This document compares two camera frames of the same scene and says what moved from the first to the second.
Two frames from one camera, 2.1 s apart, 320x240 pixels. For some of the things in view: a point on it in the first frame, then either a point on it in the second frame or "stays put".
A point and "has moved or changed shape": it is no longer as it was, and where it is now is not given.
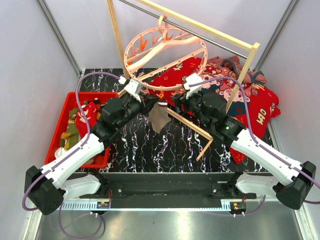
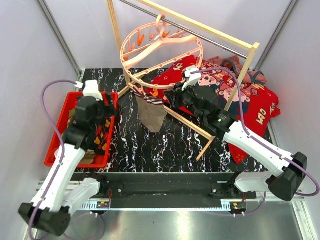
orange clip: (143, 45) to (140, 40)
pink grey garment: (233, 64) stays put
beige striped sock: (158, 115) has moved or changed shape
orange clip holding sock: (161, 95) to (155, 92)
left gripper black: (148, 102) to (109, 110)
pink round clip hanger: (163, 58) stays put
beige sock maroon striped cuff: (159, 117) has moved or changed shape
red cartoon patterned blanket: (253, 104) stays put
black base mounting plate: (168, 186) stays put
